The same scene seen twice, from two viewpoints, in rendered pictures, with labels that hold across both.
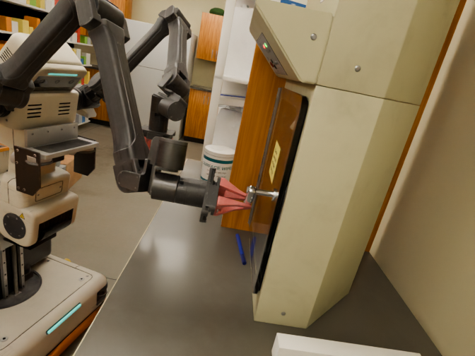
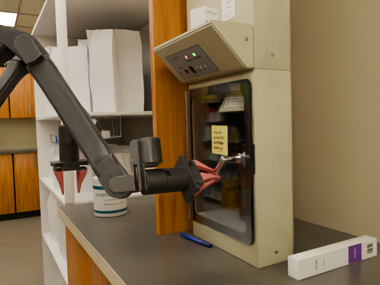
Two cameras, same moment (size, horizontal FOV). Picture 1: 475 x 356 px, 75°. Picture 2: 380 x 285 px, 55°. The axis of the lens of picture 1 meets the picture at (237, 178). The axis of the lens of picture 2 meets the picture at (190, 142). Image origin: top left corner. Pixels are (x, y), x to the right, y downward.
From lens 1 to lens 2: 47 cm
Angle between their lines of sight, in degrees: 29
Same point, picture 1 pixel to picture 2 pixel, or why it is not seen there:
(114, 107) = (80, 126)
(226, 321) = (242, 275)
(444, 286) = (347, 199)
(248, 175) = not seen: hidden behind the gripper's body
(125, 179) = (118, 184)
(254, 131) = (168, 134)
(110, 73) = (66, 99)
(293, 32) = (235, 37)
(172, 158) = (156, 152)
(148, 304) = not seen: outside the picture
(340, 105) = (270, 78)
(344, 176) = (284, 126)
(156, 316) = not seen: outside the picture
